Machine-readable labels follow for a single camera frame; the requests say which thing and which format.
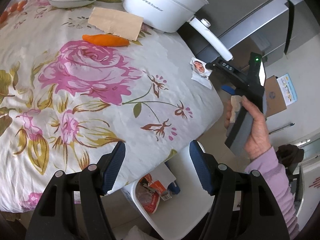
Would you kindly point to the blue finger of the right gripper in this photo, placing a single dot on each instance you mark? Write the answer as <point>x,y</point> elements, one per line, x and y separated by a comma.
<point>228,89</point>

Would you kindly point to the blue cardboard food box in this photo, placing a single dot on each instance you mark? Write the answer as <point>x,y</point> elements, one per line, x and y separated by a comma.
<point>174,188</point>

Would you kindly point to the blue white poster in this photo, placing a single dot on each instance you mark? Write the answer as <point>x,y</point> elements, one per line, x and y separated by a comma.
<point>287,89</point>

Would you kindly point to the broom with grey handle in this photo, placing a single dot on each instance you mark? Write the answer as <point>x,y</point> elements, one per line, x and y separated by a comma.
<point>282,128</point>

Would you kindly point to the white plastic trash bin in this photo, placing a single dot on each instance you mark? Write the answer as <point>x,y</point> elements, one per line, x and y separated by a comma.
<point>176,217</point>

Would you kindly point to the floral tablecloth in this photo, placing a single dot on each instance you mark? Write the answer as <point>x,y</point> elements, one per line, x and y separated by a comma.
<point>66,102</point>

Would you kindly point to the pink sleeved right forearm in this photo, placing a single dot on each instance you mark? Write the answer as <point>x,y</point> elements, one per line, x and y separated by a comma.
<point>274,174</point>

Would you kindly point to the person's right hand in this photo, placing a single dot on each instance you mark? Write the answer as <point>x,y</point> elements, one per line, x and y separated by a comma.
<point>258,142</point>

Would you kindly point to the torn brown cardboard piece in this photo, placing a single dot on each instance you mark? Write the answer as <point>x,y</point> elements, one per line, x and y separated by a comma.
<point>116,22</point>

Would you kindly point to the white snack packet with picture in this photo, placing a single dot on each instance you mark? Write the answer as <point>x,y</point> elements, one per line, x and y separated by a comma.
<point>200,73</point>

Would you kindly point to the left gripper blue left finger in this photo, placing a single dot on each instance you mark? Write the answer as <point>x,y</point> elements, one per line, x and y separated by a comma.
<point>55,217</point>

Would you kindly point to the grey refrigerator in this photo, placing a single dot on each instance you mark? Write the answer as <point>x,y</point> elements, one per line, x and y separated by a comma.
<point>271,28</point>

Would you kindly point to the white torn paper sheet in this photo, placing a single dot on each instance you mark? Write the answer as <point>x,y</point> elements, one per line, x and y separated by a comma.
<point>163,174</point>

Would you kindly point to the orange plastic wrapper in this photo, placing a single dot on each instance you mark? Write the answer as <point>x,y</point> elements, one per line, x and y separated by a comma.
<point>106,40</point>

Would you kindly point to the upper cardboard box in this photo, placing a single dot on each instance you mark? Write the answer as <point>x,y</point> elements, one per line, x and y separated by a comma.
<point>274,97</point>

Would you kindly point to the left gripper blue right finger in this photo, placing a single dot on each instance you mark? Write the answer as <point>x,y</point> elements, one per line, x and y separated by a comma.
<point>243,206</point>

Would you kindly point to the white electric cooking pot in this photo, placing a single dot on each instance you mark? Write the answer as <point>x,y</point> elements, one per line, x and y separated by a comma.
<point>169,15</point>

